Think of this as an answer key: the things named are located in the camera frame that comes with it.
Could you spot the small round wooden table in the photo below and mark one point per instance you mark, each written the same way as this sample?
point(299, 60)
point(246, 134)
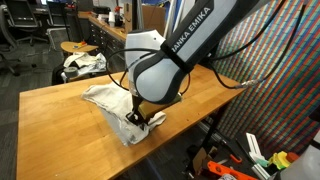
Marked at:
point(72, 47)

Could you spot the black office chair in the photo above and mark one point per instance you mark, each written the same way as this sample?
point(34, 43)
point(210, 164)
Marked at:
point(22, 17)

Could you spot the orange plastic tool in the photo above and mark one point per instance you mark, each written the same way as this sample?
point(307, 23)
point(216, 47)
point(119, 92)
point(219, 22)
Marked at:
point(223, 170)

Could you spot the black table leg frame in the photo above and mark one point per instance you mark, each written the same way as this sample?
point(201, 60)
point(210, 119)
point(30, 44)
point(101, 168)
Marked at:
point(193, 149)

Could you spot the crumpled white cloth pile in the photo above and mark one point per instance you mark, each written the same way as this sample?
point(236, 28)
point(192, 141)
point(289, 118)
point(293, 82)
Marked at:
point(86, 63)

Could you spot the yellow green plastic object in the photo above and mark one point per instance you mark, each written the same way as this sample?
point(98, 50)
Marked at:
point(279, 160)

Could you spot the white towel with grey tape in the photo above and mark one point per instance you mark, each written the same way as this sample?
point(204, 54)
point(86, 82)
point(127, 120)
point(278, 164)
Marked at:
point(115, 103)

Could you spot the white plastic bracket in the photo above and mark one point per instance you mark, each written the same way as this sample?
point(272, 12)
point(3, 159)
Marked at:
point(254, 152)

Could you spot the white paper cup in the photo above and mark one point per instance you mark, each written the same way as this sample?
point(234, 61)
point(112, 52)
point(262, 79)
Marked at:
point(111, 19)

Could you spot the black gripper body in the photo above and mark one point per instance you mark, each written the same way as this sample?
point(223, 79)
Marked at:
point(134, 116)

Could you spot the black camera stand pole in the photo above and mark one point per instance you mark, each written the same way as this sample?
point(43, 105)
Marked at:
point(134, 15)

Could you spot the wooden workbench with drawers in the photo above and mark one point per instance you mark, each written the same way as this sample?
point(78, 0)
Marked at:
point(98, 33)

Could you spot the brown cardboard box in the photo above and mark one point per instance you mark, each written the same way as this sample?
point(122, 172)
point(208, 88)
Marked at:
point(153, 17)

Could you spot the grey duct tape roll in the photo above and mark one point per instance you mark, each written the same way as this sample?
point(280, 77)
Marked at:
point(71, 72)

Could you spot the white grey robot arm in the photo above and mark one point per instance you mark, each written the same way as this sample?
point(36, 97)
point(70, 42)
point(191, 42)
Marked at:
point(157, 65)

